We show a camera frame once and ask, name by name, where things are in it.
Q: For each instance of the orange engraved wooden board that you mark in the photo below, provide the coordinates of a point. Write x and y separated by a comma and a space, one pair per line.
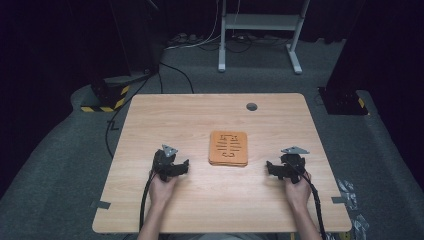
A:
228, 164
228, 146

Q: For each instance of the black upright column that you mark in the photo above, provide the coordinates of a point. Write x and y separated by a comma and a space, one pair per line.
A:
136, 36
376, 43

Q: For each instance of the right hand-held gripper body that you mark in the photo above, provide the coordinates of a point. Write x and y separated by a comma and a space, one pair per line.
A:
293, 165

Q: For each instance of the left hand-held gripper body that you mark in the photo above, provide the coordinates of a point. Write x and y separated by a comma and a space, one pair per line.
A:
163, 165

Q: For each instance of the person's right hand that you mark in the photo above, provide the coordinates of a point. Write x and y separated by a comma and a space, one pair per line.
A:
298, 195

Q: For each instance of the grey tape strip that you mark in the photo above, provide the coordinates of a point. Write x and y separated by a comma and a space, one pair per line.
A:
339, 200
102, 204

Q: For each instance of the black base with hazard stripes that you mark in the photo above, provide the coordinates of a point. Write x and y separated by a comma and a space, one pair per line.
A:
106, 96
343, 101

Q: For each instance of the power strip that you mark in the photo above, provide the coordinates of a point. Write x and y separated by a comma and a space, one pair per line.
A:
183, 38

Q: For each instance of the person's left hand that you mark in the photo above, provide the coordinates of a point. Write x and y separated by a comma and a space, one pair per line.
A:
160, 191

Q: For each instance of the white metal stand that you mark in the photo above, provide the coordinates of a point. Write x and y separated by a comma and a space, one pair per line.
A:
260, 21

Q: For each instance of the crumpled clear plastic wrap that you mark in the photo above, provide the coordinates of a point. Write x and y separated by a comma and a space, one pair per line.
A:
350, 196

